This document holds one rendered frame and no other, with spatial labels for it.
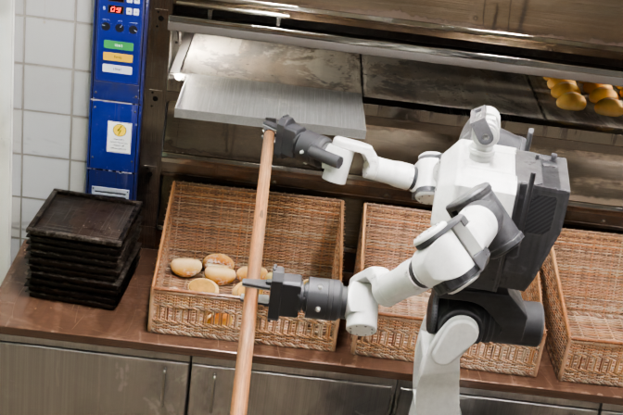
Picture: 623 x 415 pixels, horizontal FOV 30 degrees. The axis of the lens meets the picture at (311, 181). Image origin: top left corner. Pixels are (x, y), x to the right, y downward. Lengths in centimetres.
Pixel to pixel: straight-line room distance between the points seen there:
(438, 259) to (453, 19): 136
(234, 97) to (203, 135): 22
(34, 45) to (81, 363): 97
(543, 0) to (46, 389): 187
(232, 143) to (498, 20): 90
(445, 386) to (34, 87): 159
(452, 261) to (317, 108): 131
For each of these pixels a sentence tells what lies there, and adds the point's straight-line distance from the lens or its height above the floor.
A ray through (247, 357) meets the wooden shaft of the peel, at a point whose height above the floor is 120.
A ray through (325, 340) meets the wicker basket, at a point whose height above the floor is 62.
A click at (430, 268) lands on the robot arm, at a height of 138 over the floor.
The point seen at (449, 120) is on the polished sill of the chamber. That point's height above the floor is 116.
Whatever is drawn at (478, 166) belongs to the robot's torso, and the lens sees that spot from 272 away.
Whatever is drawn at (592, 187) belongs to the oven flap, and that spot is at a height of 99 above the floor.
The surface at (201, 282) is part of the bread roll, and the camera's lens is 357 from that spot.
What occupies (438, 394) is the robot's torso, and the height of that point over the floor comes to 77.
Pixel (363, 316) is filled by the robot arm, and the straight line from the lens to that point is 245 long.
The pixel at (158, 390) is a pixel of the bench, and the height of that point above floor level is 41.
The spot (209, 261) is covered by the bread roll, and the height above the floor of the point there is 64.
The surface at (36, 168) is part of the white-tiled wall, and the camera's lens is 382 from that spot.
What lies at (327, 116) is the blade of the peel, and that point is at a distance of 346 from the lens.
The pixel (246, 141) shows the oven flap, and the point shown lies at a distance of 366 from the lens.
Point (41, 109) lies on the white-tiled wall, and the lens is 373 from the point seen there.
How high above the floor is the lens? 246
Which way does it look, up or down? 25 degrees down
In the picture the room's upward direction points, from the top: 8 degrees clockwise
